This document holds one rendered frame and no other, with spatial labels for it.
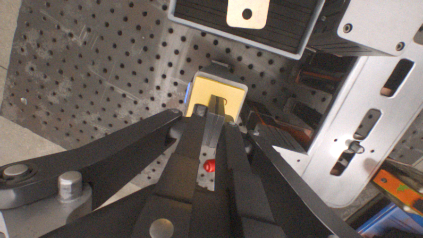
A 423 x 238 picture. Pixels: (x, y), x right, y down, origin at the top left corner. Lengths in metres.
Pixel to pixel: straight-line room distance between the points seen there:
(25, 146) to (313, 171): 2.33
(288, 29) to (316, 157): 0.33
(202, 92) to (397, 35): 0.25
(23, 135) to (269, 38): 2.28
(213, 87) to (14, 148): 2.38
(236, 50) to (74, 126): 0.73
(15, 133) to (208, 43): 2.07
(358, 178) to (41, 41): 1.08
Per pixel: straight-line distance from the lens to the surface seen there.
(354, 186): 0.58
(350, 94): 0.45
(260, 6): 0.20
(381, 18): 0.32
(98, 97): 0.82
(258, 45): 0.19
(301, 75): 0.69
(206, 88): 0.20
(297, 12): 0.21
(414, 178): 0.59
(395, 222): 2.43
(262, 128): 0.43
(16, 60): 1.01
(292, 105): 0.73
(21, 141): 2.39
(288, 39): 0.21
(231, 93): 0.21
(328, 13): 0.33
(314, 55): 0.69
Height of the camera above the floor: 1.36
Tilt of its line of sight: 70 degrees down
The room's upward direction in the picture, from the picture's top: 173 degrees counter-clockwise
